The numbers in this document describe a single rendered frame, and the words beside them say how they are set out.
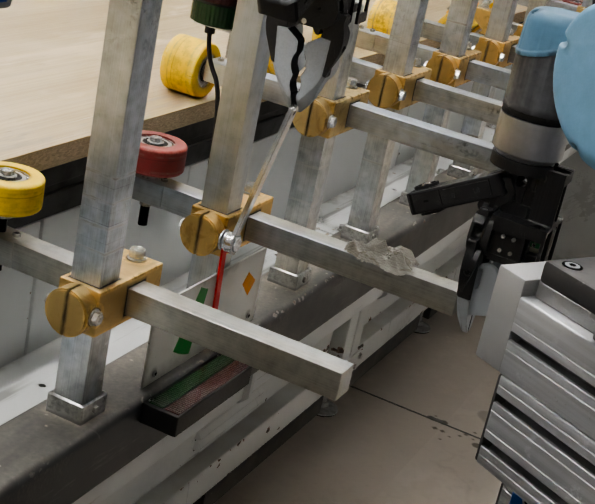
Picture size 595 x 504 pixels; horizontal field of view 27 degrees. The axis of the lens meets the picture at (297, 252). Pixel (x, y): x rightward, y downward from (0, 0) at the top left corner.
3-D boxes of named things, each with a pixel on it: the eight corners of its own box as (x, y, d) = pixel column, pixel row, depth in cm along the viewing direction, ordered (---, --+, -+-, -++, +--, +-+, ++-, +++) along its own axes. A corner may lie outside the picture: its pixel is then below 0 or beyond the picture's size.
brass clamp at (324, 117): (366, 126, 170) (374, 91, 169) (326, 143, 159) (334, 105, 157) (326, 114, 173) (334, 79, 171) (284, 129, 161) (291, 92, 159)
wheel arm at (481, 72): (607, 117, 202) (613, 95, 201) (602, 120, 199) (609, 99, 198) (335, 37, 220) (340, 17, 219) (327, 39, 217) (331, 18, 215)
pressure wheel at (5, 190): (26, 255, 139) (38, 158, 134) (40, 285, 132) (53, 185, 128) (-47, 252, 135) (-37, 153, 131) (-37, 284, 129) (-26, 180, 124)
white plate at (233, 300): (254, 319, 158) (269, 248, 154) (144, 389, 135) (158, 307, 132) (250, 318, 158) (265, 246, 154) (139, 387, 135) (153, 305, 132)
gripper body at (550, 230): (531, 284, 130) (562, 177, 125) (455, 258, 133) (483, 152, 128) (550, 266, 136) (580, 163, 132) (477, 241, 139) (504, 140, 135)
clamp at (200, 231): (267, 234, 153) (274, 196, 151) (213, 262, 141) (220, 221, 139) (227, 220, 155) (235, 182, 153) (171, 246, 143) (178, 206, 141)
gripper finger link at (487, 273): (496, 354, 134) (518, 277, 131) (445, 335, 136) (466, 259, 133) (504, 345, 137) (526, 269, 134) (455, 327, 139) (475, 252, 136)
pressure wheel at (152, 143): (185, 226, 156) (200, 140, 152) (151, 242, 149) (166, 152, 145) (133, 207, 159) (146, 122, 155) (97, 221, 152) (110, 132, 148)
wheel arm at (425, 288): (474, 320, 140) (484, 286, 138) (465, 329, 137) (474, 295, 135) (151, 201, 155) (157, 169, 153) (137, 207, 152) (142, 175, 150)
